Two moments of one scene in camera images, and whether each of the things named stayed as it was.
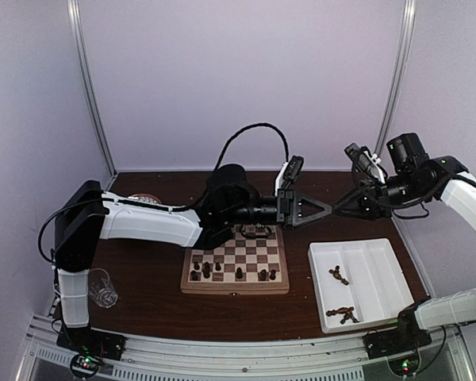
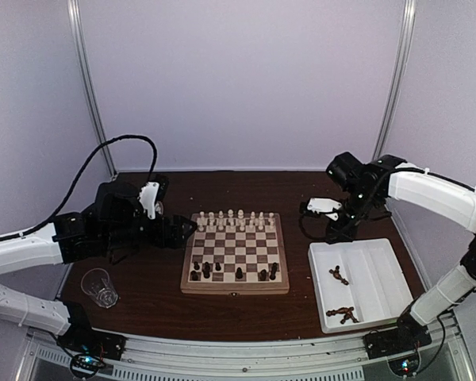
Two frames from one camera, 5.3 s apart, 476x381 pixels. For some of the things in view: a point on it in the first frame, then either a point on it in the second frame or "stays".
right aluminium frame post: (400, 74) stays
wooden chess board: (251, 261) stays
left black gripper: (287, 197) to (175, 240)
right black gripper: (374, 202) to (345, 235)
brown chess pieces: (336, 275) stays
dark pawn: (239, 273) stays
